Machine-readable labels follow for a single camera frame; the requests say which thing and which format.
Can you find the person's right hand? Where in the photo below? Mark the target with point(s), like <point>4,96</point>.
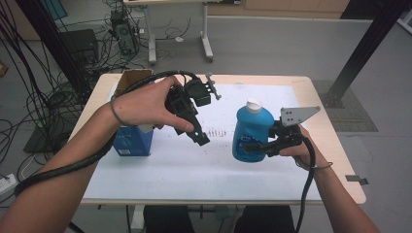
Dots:
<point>306,153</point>

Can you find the white desk frame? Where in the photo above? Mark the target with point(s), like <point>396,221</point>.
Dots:
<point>206,39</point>

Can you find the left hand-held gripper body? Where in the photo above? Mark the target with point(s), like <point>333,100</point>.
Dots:
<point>181,102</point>

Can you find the person's left hand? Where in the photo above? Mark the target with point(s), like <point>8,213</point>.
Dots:
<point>145,103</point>

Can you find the black case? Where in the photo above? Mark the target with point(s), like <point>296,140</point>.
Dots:
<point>79,43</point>

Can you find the blue bottle with white cap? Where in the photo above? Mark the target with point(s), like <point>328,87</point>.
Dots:
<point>251,129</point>

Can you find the white power strip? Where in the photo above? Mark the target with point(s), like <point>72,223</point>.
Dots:
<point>6,183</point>

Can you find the grey tape piece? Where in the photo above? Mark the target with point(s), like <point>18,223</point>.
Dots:
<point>356,179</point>

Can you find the white foam mat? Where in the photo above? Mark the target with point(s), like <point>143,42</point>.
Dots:
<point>194,174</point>

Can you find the blue cardboard box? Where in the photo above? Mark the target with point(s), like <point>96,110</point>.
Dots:
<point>132,142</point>

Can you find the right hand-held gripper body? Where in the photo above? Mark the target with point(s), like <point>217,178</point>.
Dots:
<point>286,134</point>

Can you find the person's left leg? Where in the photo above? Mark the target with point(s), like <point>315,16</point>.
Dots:
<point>168,221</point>

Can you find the black metal stand post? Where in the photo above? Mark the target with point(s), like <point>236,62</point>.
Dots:
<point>48,35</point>
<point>372,35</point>

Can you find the dark floor plate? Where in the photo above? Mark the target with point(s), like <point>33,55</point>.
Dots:
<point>39,142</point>

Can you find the person's right leg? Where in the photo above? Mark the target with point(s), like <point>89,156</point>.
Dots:
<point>265,221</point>

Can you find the black computer tower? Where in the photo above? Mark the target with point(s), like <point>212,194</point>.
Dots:
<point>124,35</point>

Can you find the person's leg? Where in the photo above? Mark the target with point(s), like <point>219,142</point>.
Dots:
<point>168,221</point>
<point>265,221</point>

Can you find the small white adapter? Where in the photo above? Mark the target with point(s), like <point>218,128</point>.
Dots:
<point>179,39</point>

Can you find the wooden cabinet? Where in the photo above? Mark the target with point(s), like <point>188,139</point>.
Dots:
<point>278,8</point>

